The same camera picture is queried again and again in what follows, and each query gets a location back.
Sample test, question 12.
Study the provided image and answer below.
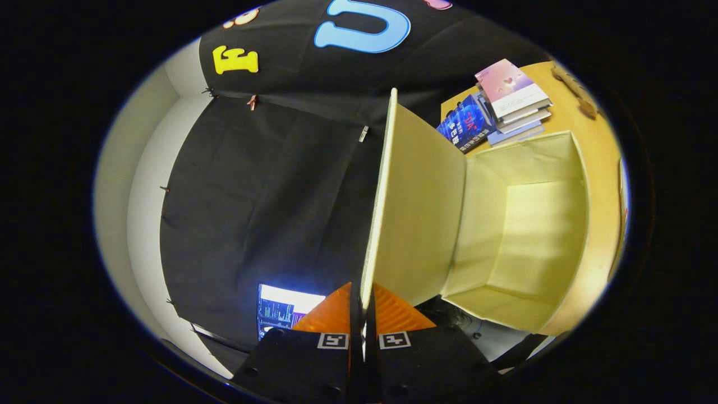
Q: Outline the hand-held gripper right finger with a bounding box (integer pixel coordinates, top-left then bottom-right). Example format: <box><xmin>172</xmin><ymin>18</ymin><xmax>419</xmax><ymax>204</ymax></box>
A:
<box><xmin>363</xmin><ymin>282</ymin><xmax>503</xmax><ymax>404</ymax></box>

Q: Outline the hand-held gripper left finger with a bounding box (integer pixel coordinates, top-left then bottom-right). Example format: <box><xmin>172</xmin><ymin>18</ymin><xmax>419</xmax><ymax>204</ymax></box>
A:
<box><xmin>230</xmin><ymin>282</ymin><xmax>365</xmax><ymax>404</ymax></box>

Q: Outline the green fabric storage box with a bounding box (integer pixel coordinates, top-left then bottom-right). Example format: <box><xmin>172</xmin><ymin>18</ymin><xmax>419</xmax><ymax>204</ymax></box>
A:
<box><xmin>359</xmin><ymin>87</ymin><xmax>591</xmax><ymax>337</ymax></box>

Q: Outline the lit computer monitor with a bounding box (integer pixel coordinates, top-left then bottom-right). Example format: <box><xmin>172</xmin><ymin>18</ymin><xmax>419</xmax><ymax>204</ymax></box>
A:
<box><xmin>257</xmin><ymin>283</ymin><xmax>327</xmax><ymax>342</ymax></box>

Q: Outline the black backdrop cloth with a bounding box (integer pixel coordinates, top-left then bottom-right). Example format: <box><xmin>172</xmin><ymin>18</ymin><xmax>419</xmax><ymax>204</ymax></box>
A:
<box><xmin>160</xmin><ymin>0</ymin><xmax>553</xmax><ymax>365</ymax></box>

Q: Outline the blue cover book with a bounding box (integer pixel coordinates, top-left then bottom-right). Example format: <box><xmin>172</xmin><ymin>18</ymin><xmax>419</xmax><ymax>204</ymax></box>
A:
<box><xmin>436</xmin><ymin>93</ymin><xmax>497</xmax><ymax>154</ymax></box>

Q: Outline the pale purple book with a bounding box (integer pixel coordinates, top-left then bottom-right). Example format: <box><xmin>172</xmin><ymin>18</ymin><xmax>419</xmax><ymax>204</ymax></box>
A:
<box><xmin>485</xmin><ymin>123</ymin><xmax>546</xmax><ymax>148</ymax></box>

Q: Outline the grey white book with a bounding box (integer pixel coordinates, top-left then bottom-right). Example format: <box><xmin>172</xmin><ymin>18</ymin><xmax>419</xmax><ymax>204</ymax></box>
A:
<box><xmin>496</xmin><ymin>104</ymin><xmax>553</xmax><ymax>134</ymax></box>

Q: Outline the pink cover book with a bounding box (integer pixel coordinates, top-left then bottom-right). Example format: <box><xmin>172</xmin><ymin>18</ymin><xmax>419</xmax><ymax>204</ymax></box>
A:
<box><xmin>475</xmin><ymin>58</ymin><xmax>553</xmax><ymax>120</ymax></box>

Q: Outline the brown plush toy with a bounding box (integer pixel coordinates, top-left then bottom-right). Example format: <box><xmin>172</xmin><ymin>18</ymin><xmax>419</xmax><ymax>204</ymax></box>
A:
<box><xmin>551</xmin><ymin>63</ymin><xmax>600</xmax><ymax>120</ymax></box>

